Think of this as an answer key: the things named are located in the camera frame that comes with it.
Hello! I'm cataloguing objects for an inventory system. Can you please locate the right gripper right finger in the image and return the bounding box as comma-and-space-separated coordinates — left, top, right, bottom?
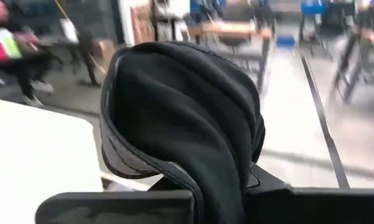
245, 164, 374, 224

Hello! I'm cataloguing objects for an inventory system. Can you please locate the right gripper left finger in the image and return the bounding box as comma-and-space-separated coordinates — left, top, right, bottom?
35, 190, 194, 224

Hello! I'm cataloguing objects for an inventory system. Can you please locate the black Puma garment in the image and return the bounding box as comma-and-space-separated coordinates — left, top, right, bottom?
99, 40, 266, 224

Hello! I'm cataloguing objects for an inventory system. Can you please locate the person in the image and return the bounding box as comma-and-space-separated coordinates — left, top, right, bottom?
0, 0, 55, 108

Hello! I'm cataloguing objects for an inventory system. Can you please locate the blue box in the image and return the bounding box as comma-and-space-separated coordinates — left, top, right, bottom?
276, 35, 296, 49

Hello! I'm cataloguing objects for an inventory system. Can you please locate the brown cardboard box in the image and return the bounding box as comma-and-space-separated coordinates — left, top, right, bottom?
129, 4, 156, 45

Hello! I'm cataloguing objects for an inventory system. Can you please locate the red green white bag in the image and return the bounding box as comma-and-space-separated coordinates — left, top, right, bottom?
0, 27, 23, 66

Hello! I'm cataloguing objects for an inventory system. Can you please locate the wooden desk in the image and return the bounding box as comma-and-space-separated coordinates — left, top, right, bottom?
186, 21, 273, 93

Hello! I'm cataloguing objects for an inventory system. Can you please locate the blue chair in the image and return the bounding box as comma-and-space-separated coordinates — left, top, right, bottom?
301, 1, 327, 41
189, 0, 228, 22

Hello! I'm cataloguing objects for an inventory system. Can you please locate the black frame table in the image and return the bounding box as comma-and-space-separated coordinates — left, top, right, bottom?
329, 24, 374, 105

